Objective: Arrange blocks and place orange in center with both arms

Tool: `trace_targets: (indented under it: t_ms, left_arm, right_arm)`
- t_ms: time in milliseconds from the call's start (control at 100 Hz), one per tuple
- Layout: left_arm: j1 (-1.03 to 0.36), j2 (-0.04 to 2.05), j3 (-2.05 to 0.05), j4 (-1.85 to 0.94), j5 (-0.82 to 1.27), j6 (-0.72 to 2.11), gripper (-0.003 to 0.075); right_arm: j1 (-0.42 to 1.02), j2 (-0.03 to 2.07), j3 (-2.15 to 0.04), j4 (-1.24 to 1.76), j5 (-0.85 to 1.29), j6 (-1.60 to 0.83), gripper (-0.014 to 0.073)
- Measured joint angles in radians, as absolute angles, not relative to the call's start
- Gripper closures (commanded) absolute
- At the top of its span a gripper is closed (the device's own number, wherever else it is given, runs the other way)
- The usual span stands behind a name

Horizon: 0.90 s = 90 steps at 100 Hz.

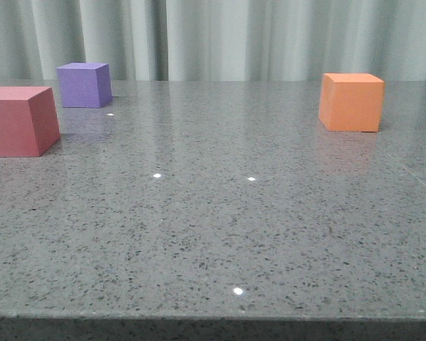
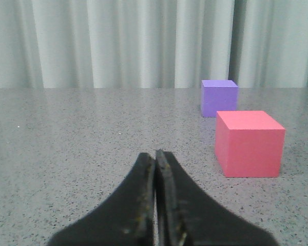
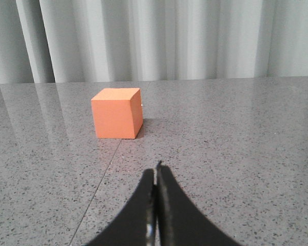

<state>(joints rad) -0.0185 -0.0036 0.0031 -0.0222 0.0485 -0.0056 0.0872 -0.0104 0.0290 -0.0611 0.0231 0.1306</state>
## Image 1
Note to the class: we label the purple foam cube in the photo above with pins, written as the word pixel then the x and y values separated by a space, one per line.
pixel 85 85

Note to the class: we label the orange foam cube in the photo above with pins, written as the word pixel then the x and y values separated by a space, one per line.
pixel 351 102

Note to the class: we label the red foam cube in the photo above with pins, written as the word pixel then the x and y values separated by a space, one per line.
pixel 28 121

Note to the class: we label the pale green curtain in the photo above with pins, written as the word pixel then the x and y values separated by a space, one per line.
pixel 215 40

